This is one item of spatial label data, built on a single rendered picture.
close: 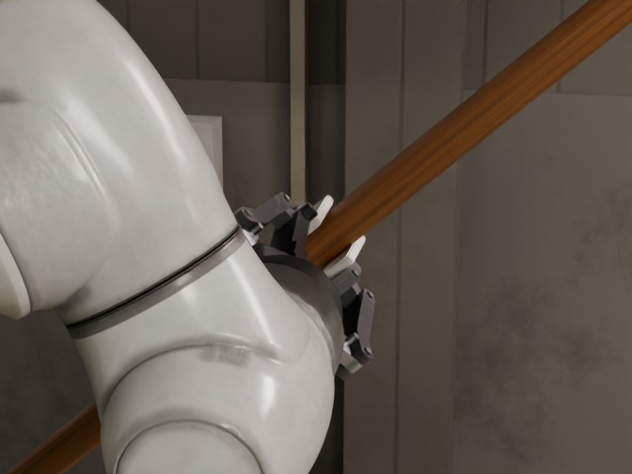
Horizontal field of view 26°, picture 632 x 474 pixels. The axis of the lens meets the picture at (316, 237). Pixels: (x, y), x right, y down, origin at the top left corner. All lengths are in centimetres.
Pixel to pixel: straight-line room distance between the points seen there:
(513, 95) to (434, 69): 264
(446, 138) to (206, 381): 39
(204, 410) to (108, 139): 13
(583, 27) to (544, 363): 300
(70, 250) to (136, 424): 9
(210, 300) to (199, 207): 5
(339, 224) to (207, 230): 34
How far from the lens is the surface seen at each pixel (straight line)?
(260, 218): 89
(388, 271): 375
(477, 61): 373
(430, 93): 362
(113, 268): 65
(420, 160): 98
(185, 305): 65
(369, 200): 99
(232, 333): 65
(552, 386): 394
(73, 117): 64
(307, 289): 78
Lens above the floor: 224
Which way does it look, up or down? 16 degrees down
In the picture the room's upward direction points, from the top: straight up
